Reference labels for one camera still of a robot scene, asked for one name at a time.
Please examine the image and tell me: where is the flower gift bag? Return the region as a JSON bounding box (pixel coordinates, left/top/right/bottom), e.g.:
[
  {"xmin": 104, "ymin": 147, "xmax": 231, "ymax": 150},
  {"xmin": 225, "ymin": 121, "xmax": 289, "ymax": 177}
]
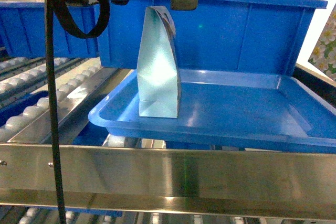
[
  {"xmin": 136, "ymin": 6, "xmax": 181, "ymax": 119},
  {"xmin": 308, "ymin": 7, "xmax": 335, "ymax": 81}
]

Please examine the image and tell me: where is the roller conveyor track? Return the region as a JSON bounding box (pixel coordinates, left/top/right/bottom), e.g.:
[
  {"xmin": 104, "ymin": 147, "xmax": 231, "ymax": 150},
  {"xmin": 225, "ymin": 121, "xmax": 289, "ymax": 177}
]
[{"xmin": 1, "ymin": 60, "xmax": 125, "ymax": 144}]

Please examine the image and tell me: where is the large blue plastic bin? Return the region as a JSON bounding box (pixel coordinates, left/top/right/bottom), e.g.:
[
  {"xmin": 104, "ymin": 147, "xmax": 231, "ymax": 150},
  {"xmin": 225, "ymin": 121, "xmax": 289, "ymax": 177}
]
[{"xmin": 98, "ymin": 0, "xmax": 328, "ymax": 76}]

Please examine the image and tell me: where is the blue plastic tray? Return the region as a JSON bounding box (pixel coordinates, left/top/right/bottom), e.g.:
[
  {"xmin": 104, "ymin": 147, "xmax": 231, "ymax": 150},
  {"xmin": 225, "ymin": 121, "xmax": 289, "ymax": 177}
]
[{"xmin": 88, "ymin": 69, "xmax": 335, "ymax": 154}]

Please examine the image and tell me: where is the blue bin at left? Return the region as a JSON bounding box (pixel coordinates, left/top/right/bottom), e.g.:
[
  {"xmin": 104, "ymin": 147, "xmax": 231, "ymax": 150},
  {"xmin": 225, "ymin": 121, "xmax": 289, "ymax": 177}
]
[{"xmin": 1, "ymin": 2, "xmax": 98, "ymax": 58}]

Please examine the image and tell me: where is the black cable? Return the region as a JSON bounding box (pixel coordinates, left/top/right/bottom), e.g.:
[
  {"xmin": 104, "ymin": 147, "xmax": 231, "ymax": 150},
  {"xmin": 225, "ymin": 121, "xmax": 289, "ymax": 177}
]
[{"xmin": 44, "ymin": 0, "xmax": 67, "ymax": 224}]

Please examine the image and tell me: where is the steel front rail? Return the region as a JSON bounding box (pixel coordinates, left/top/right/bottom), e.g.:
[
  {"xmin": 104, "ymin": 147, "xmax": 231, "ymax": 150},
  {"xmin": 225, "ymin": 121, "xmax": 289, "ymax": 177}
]
[{"xmin": 0, "ymin": 142, "xmax": 336, "ymax": 220}]

